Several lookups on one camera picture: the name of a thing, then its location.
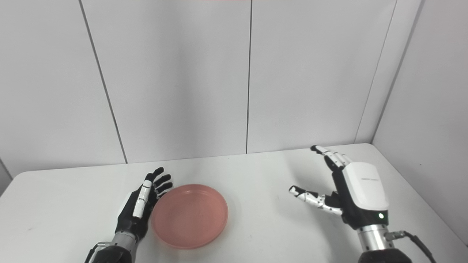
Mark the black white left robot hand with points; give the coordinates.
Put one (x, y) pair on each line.
(140, 201)

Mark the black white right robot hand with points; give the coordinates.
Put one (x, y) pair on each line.
(362, 193)

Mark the pink round plate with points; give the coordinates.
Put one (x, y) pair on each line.
(189, 216)

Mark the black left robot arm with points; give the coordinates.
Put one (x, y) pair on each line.
(117, 250)

